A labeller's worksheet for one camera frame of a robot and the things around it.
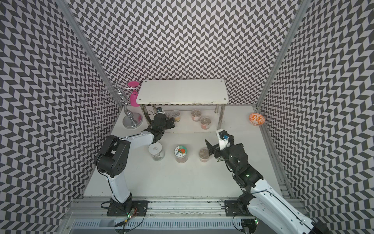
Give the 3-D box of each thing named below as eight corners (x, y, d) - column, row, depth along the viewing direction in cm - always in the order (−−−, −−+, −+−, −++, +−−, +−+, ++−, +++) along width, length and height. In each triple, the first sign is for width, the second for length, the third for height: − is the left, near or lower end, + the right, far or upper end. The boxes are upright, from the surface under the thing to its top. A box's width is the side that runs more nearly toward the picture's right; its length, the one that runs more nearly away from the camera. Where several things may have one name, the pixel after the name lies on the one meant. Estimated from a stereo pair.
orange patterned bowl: (249, 127, 109) (252, 122, 104) (246, 118, 115) (248, 112, 110) (262, 127, 109) (266, 122, 104) (259, 118, 115) (262, 112, 110)
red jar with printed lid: (174, 163, 89) (173, 157, 83) (175, 151, 94) (174, 145, 88) (188, 163, 89) (187, 157, 83) (188, 151, 94) (187, 145, 88)
